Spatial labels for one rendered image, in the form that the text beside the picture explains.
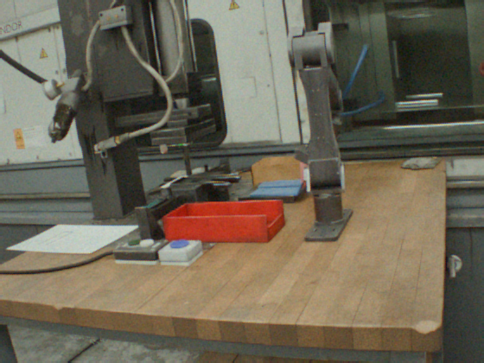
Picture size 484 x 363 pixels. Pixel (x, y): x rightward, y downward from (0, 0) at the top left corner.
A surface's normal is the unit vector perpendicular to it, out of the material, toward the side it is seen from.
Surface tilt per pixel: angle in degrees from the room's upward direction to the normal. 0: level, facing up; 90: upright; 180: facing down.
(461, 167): 90
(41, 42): 90
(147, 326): 90
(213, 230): 90
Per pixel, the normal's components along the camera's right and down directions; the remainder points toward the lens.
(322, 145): -0.24, 0.29
